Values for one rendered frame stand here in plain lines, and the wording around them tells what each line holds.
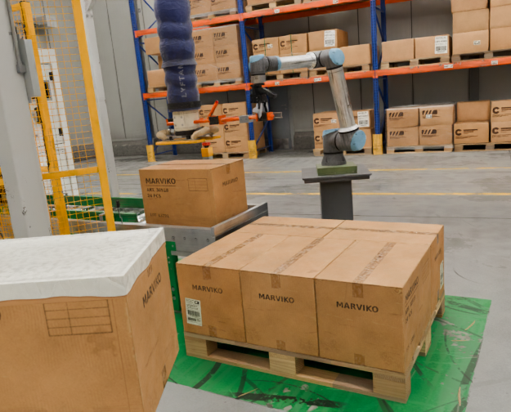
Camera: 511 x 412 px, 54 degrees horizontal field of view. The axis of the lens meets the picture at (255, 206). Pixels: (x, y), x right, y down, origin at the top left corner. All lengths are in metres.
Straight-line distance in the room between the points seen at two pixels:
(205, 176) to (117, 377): 2.11
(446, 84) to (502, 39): 1.78
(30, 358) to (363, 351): 1.51
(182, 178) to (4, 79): 1.17
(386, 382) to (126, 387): 1.43
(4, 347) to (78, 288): 0.24
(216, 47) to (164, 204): 8.14
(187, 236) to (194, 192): 0.29
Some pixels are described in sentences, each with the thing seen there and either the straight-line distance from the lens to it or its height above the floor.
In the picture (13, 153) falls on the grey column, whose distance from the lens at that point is 2.98.
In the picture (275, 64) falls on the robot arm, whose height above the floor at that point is 1.54.
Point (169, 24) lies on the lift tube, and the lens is 3.42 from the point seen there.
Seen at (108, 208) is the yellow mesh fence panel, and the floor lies 0.72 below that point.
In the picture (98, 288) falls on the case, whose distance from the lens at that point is 1.18.
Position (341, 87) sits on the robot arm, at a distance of 3.66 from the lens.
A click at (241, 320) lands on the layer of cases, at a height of 0.27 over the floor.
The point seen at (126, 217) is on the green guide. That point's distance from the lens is 3.69.
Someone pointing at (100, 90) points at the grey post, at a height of 1.58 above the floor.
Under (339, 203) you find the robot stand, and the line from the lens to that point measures 3.88.
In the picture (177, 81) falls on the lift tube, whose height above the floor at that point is 1.50.
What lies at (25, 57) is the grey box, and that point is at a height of 1.68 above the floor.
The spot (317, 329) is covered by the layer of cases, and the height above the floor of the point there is 0.29.
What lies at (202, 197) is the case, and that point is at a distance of 3.26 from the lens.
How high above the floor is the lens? 1.38
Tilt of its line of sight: 13 degrees down
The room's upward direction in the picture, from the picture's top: 5 degrees counter-clockwise
